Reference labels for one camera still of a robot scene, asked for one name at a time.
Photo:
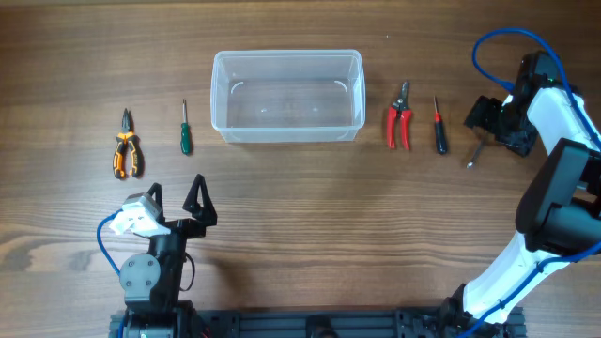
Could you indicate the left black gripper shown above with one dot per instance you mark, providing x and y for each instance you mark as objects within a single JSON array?
[{"x": 194, "y": 228}]

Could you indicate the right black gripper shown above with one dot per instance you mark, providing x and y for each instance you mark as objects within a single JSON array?
[{"x": 481, "y": 115}]

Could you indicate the black red screwdriver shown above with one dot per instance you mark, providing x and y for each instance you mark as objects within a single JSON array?
[{"x": 440, "y": 138}]

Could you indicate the silver L socket wrench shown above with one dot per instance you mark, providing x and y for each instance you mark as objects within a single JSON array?
[{"x": 477, "y": 152}]

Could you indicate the orange black pliers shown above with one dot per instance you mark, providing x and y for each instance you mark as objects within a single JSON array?
[{"x": 127, "y": 142}]

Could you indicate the red handled wire cutters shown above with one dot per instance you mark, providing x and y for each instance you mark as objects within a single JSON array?
[{"x": 399, "y": 116}]

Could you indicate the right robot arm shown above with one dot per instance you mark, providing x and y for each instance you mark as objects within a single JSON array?
[{"x": 558, "y": 217}]

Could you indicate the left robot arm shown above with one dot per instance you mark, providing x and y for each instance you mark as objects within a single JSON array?
[{"x": 152, "y": 280}]

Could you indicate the clear plastic container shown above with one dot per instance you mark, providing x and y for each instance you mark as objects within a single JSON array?
[{"x": 288, "y": 96}]

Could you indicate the green handled screwdriver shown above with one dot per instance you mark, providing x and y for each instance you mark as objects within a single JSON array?
[{"x": 185, "y": 140}]

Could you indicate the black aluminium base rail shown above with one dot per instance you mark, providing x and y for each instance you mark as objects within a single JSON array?
[{"x": 402, "y": 322}]

